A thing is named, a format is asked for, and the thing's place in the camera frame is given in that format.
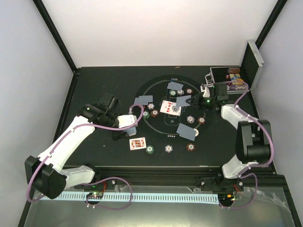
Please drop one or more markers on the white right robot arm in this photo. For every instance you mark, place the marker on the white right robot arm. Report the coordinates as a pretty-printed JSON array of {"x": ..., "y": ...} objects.
[{"x": 254, "y": 145}]

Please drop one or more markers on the white slotted cable duct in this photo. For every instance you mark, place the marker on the white slotted cable duct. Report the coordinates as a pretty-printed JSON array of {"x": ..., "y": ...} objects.
[{"x": 139, "y": 197}]

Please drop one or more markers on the aluminium poker case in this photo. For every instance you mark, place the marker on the aluminium poker case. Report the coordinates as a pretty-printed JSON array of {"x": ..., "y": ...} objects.
[{"x": 251, "y": 68}]

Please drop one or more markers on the black left motor block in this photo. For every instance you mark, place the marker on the black left motor block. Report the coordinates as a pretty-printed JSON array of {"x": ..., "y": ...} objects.
[{"x": 108, "y": 103}]

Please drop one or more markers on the brown chips row in case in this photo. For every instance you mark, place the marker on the brown chips row in case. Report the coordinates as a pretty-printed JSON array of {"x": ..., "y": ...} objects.
[{"x": 234, "y": 70}]

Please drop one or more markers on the blue face-down community card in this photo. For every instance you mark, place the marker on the blue face-down community card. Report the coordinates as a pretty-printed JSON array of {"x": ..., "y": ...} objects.
[{"x": 181, "y": 101}]

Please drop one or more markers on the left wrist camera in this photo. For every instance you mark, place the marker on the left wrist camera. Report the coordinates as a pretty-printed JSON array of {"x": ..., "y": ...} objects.
[{"x": 126, "y": 120}]

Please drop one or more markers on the purple chips row in case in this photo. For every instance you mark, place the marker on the purple chips row in case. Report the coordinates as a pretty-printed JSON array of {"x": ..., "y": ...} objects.
[{"x": 237, "y": 87}]

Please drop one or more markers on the nine of hearts card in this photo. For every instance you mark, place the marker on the nine of hearts card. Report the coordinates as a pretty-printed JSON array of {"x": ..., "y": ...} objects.
[{"x": 166, "y": 108}]

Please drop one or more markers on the black aluminium rail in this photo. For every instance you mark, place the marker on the black aluminium rail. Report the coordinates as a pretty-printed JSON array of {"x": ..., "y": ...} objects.
[{"x": 184, "y": 176}]

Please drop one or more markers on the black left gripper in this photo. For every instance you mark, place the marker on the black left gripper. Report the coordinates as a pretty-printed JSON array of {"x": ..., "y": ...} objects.
[{"x": 119, "y": 135}]

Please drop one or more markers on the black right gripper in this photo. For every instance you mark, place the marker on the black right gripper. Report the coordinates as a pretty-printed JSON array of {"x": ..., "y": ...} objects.
[{"x": 196, "y": 100}]

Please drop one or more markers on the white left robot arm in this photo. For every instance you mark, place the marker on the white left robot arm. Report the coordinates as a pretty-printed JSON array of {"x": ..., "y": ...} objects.
[{"x": 46, "y": 174}]

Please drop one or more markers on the red poker chip stack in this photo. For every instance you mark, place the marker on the red poker chip stack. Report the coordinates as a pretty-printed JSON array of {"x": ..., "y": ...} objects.
[{"x": 190, "y": 147}]

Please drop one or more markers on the card boxes in case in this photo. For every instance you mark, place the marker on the card boxes in case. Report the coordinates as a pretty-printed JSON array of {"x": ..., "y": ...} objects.
[{"x": 236, "y": 78}]

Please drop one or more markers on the ace of spades card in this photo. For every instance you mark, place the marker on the ace of spades card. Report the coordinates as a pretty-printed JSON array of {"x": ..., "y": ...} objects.
[{"x": 176, "y": 111}]

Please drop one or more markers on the green poker chip stack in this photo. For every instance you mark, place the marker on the green poker chip stack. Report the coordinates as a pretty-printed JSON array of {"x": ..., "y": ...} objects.
[{"x": 149, "y": 149}]

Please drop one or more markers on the round black poker mat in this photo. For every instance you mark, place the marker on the round black poker mat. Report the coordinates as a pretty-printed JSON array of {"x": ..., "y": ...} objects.
[{"x": 167, "y": 116}]

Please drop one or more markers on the blue poker chip stack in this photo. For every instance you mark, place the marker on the blue poker chip stack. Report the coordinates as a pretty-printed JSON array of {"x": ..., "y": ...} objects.
[{"x": 168, "y": 148}]

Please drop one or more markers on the king of hearts card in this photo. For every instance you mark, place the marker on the king of hearts card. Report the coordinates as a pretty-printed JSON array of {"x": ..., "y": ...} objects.
[{"x": 137, "y": 143}]

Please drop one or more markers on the white dealer button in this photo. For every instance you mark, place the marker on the white dealer button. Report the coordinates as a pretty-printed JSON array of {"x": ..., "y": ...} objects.
[{"x": 196, "y": 132}]

